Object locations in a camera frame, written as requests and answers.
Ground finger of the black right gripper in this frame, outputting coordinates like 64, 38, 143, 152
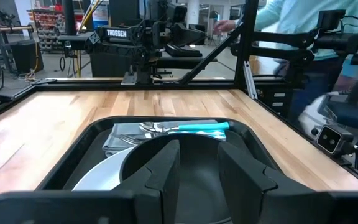
174, 23, 206, 47

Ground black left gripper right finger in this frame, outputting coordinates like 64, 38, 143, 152
218, 141, 331, 224

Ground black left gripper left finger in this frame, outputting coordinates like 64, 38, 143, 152
112, 139, 181, 224

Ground dark grey bowl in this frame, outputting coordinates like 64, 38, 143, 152
119, 133, 245, 224

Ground patterned teal handled fork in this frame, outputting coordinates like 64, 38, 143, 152
118, 129, 227, 146

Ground white plate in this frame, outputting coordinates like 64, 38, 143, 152
72, 146, 136, 192

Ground teal handled spoon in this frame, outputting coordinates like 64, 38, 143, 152
139, 121, 231, 134

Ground grey cloth napkin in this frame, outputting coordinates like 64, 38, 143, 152
102, 119, 228, 158

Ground black serving tray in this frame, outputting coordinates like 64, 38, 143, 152
37, 115, 281, 191

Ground person's hand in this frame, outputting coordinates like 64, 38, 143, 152
213, 19, 239, 34

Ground black control box white labels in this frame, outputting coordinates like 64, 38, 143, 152
255, 82, 291, 118

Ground person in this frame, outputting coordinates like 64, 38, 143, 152
213, 0, 358, 125

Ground parts shelf with bins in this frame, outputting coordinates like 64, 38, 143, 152
26, 2, 65, 53

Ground blue office chair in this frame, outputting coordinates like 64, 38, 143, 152
317, 80, 358, 133

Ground black equipment case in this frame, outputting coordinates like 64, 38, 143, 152
9, 39, 45, 75

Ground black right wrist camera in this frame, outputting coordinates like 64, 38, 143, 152
165, 4, 188, 23

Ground white cable channel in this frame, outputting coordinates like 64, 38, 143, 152
242, 60, 258, 100

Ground yellow cable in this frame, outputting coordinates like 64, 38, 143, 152
71, 0, 103, 78

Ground black table-level camera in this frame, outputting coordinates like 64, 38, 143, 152
310, 123, 358, 157

